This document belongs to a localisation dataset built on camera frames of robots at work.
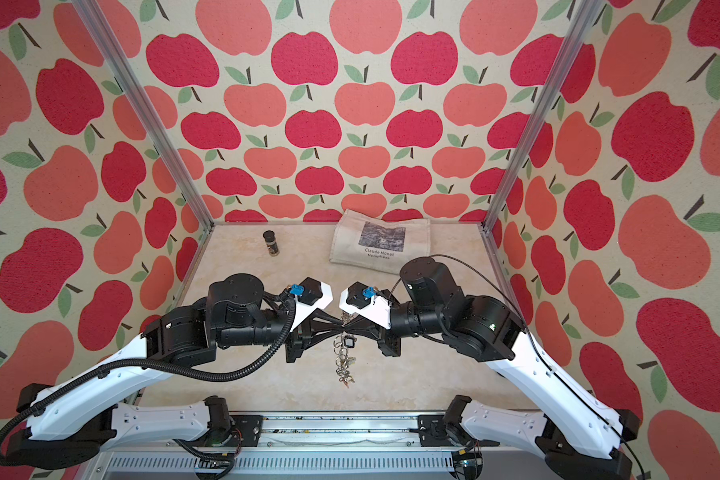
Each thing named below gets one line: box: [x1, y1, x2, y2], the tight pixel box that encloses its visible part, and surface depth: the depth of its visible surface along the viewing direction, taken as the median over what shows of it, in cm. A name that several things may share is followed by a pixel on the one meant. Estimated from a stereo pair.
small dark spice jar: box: [262, 230, 280, 258], surface depth 109 cm
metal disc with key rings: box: [333, 332, 356, 388], surface depth 56 cm
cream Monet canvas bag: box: [329, 209, 431, 275], surface depth 109 cm
